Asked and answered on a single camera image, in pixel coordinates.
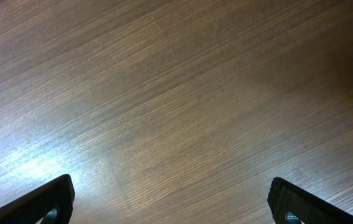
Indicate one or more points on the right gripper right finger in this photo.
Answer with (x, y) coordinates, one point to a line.
(290, 204)

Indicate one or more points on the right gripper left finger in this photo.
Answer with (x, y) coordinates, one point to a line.
(50, 203)

